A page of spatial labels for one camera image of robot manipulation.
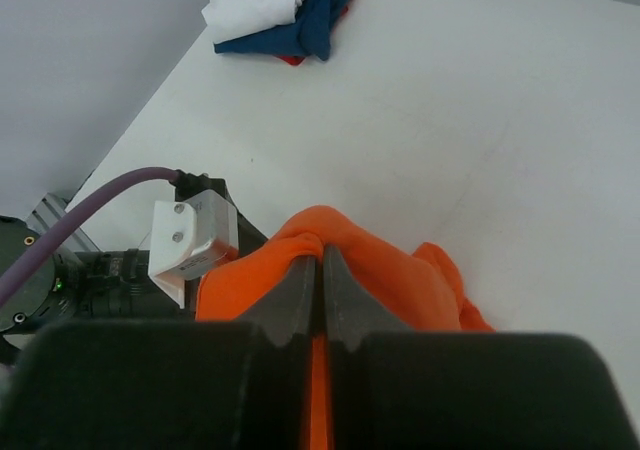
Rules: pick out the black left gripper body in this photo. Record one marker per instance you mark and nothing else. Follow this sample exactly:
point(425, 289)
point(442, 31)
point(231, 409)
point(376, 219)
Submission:
point(223, 233)

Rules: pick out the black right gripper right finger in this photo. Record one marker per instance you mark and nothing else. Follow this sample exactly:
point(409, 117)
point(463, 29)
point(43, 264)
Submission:
point(352, 312)

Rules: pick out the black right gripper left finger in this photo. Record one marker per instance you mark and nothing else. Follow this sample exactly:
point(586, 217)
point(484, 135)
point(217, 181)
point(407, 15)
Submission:
point(285, 311)

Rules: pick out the orange t-shirt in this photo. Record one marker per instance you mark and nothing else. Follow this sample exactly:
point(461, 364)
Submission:
point(313, 393)

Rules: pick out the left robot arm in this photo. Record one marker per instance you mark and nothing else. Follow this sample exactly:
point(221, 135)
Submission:
point(43, 281)

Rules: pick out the blue folded t-shirt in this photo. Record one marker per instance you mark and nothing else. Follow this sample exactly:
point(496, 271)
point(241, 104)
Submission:
point(251, 44)

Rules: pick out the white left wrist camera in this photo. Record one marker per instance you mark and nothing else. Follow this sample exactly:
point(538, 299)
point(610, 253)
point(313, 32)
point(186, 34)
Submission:
point(190, 238)

